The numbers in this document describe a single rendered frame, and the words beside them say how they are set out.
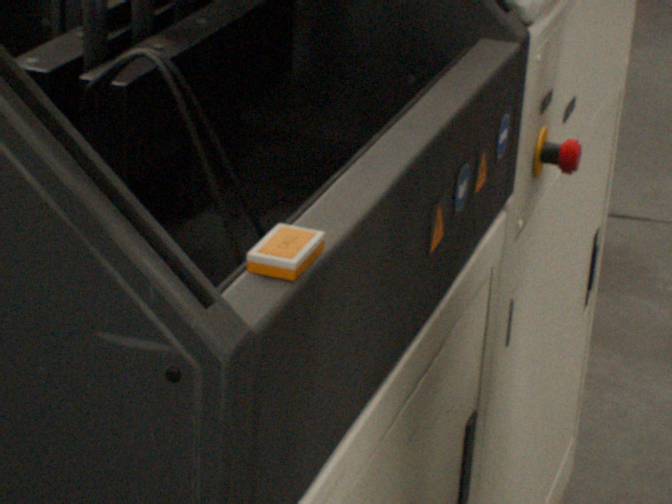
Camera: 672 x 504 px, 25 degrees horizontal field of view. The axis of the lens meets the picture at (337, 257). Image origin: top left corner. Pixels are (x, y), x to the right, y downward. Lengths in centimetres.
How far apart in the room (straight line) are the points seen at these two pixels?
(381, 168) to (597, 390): 179
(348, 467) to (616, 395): 177
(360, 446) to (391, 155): 20
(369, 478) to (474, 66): 37
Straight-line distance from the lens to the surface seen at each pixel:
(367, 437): 108
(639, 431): 269
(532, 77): 144
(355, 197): 99
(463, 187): 122
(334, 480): 102
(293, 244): 88
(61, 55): 116
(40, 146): 78
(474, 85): 123
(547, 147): 153
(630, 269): 330
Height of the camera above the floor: 132
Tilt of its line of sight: 24 degrees down
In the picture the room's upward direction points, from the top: 3 degrees clockwise
